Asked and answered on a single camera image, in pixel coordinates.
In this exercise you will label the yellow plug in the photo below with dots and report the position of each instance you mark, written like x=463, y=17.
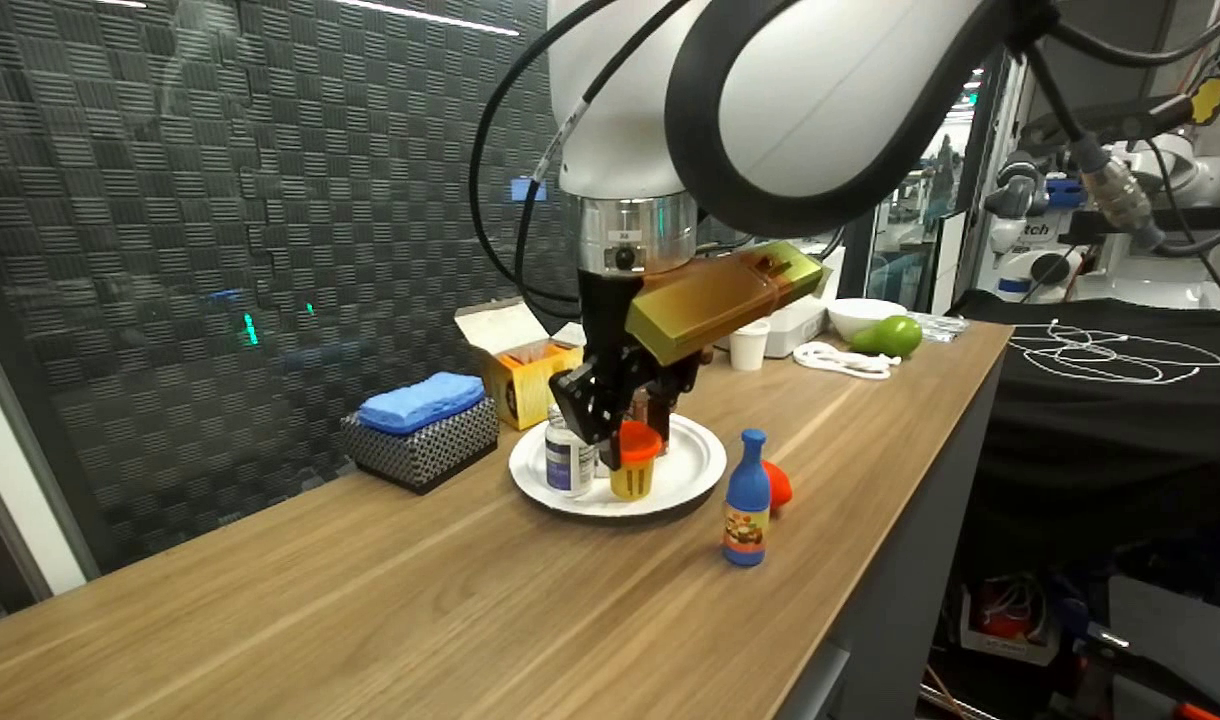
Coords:
x=1208, y=101

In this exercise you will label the white bowl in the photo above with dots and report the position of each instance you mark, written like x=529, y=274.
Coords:
x=856, y=312

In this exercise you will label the white pill bottle blue label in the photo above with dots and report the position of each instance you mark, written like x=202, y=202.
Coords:
x=558, y=463

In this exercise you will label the clear plastic bag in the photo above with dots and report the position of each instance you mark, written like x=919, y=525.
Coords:
x=944, y=326

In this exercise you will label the white planter appliance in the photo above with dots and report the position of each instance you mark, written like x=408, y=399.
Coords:
x=811, y=321

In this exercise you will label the black monitor panel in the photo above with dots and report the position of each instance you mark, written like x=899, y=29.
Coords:
x=1114, y=53

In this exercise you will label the blue folded cloth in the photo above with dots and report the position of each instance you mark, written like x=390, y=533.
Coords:
x=421, y=403

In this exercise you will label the black table cover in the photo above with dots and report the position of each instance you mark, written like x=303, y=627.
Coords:
x=1101, y=443

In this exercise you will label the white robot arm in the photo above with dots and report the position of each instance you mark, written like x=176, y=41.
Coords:
x=793, y=94

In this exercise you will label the red white box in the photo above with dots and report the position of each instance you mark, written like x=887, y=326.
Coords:
x=1006, y=616

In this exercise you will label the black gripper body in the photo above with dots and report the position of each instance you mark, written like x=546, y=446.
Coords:
x=615, y=334

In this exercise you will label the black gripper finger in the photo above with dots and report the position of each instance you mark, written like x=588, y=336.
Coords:
x=668, y=403
x=588, y=403

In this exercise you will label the black metal post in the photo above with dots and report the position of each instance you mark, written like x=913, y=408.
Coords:
x=860, y=266

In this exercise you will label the red toy strawberry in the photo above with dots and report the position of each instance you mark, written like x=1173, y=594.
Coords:
x=782, y=488

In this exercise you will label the blue sponge on grey box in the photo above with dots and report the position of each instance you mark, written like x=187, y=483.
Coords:
x=421, y=459

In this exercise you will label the open yellow cardboard box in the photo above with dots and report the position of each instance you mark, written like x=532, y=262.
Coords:
x=529, y=383

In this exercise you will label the white paper cup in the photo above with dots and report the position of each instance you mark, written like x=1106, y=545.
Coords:
x=750, y=346

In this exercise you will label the yellow tub orange lid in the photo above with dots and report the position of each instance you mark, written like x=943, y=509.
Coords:
x=632, y=463

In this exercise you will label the blue toy bottle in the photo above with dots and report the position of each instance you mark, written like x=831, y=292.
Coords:
x=744, y=514

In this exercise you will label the white paper plate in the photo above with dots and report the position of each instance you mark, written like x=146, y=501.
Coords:
x=691, y=465

